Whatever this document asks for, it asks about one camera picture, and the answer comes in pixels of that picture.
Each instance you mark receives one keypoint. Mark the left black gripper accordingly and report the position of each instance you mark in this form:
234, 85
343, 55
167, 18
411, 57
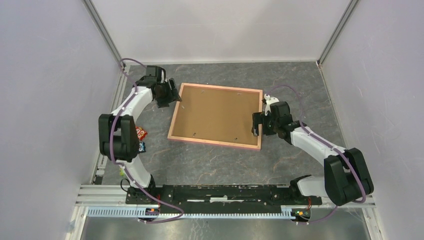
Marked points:
172, 94

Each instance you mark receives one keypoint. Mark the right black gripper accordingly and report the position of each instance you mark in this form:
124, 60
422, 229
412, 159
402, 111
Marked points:
257, 119

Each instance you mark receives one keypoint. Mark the orange picture frame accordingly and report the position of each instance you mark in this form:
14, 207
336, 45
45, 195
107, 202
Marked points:
215, 143

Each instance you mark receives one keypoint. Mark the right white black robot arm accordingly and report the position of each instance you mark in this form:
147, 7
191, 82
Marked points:
346, 177

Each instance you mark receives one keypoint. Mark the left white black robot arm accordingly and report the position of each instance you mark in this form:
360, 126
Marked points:
118, 137

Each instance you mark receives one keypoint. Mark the red owl sticker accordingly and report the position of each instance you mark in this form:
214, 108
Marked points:
141, 133

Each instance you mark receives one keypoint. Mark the blue owl sticker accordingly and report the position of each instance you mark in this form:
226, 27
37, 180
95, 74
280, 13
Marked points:
142, 147

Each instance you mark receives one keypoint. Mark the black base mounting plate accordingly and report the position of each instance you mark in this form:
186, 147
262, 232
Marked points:
219, 199

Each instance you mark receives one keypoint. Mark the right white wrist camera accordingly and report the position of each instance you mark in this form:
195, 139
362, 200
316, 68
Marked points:
268, 101

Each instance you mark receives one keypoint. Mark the white slotted cable duct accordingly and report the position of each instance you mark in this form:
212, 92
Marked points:
143, 213

